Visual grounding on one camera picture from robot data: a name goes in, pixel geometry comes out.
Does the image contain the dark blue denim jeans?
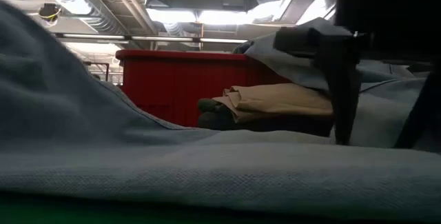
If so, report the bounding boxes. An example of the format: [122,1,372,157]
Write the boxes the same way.
[196,110,335,139]

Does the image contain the dark green shirt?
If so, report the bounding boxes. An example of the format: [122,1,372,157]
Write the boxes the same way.
[196,97,239,121]

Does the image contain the red plastic laundry bin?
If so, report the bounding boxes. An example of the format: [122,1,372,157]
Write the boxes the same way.
[114,48,291,129]

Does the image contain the black metal rack frame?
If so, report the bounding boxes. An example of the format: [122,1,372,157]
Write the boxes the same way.
[81,61,111,83]

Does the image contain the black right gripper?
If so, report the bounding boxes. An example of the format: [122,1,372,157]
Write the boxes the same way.
[273,0,441,146]

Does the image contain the black cord reel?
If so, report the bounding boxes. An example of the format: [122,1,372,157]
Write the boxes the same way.
[37,3,63,22]

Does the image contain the beige garment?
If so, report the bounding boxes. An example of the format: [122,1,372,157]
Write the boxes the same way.
[211,82,335,124]

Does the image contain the light blue garment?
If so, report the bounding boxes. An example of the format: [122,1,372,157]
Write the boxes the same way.
[0,0,441,222]

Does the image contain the long strip ceiling light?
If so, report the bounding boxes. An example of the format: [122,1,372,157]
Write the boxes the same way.
[54,32,249,45]

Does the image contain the green table mat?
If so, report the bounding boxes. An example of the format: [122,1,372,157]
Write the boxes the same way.
[0,190,441,224]

